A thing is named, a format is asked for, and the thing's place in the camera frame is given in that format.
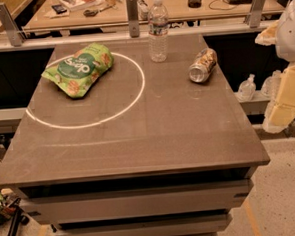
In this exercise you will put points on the orange soda can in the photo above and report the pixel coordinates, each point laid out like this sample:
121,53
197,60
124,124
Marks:
203,65

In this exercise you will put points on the black sunglasses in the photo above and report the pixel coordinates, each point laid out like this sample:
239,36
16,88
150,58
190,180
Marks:
90,13

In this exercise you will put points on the book on desk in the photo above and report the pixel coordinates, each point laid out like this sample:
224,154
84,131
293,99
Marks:
74,5

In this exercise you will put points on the left sanitizer bottle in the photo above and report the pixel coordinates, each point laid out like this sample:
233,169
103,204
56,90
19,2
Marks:
246,89

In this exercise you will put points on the green snack chip bag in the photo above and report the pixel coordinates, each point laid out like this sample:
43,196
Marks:
76,74

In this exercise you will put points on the grey drawer cabinet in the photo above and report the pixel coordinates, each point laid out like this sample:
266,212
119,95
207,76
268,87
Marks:
147,152

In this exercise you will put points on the clear plastic water bottle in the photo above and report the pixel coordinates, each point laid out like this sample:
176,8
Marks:
157,31

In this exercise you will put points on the white power strip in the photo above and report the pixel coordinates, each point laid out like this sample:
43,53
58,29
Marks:
143,9

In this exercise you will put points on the metal bracket post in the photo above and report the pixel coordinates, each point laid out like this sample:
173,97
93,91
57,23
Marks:
132,18
14,35
254,17

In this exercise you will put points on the black stand on floor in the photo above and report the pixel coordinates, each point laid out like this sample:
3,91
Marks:
14,214

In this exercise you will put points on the black phone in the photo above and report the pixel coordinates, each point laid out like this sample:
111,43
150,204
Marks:
59,9

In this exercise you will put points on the left metal bracket post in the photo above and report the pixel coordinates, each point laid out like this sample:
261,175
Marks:
14,35

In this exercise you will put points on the right metal bracket post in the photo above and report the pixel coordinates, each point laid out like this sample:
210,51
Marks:
254,17

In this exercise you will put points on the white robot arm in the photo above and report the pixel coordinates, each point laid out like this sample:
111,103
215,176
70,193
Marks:
285,36

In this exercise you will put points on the dark round cup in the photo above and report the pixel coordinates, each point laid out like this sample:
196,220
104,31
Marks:
194,3

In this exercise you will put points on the middle metal bracket post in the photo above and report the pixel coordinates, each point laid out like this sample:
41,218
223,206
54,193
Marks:
132,18

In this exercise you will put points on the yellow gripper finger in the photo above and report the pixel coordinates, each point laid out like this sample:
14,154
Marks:
267,36
280,112

